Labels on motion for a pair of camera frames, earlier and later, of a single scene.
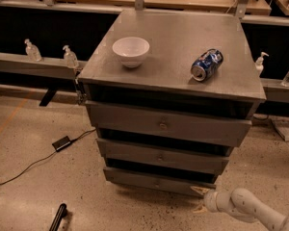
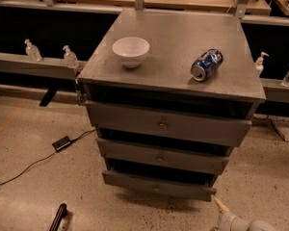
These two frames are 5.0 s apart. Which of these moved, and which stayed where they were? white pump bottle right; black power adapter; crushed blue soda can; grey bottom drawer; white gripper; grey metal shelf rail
Moved: white gripper; grey bottom drawer
Stayed: crushed blue soda can; black power adapter; grey metal shelf rail; white pump bottle right
